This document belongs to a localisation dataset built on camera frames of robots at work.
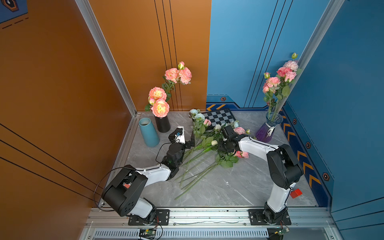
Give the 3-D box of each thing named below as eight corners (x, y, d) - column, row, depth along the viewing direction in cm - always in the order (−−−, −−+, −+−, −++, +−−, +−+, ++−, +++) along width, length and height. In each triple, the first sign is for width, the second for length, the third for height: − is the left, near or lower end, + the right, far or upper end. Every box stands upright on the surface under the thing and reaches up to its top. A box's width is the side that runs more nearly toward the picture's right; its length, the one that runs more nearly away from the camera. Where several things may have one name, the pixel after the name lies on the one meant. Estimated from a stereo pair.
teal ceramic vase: (146, 147, 102) (136, 127, 86) (148, 138, 107) (139, 117, 91) (157, 147, 102) (150, 127, 86) (159, 137, 107) (152, 117, 90)
